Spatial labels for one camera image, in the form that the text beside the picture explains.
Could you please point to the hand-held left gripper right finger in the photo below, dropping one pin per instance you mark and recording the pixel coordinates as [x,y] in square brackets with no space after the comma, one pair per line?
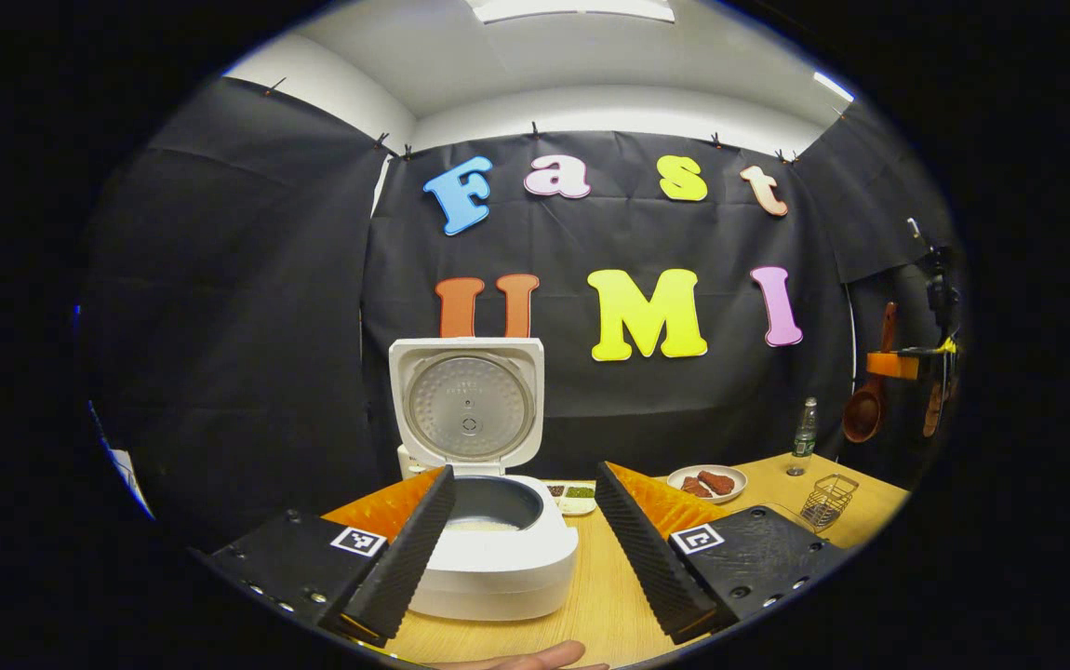
[647,558]

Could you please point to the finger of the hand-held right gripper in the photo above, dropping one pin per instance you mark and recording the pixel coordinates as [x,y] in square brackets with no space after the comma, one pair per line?
[933,409]
[893,365]

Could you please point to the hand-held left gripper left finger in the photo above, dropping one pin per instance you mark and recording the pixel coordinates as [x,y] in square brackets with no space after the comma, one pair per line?
[405,568]

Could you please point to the brown wooden spoon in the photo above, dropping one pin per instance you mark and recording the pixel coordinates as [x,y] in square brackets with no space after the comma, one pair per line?
[865,414]

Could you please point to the white rice cooker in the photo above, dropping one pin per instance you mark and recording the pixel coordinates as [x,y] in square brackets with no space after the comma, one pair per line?
[498,577]

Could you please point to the white round plate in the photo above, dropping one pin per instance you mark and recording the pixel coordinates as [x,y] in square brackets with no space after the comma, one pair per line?
[707,500]

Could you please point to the brown meat piece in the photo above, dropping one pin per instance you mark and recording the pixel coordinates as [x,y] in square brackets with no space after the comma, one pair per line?
[719,482]
[695,487]

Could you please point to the white divided seasoning dish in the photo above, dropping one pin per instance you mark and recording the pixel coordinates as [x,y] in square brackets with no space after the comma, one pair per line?
[568,493]

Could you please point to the green water bottle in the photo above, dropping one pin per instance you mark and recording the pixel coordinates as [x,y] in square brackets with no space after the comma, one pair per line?
[805,442]

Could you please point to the small ceiling light panel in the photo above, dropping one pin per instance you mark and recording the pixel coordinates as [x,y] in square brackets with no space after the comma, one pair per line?
[833,86]

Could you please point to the black backdrop cloth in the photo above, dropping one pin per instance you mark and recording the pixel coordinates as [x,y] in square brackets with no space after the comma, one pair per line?
[265,326]

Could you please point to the white side table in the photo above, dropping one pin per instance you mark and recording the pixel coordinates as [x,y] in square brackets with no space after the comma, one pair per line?
[130,479]

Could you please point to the long ceiling light panel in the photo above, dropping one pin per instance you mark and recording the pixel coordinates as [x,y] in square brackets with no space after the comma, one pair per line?
[572,9]

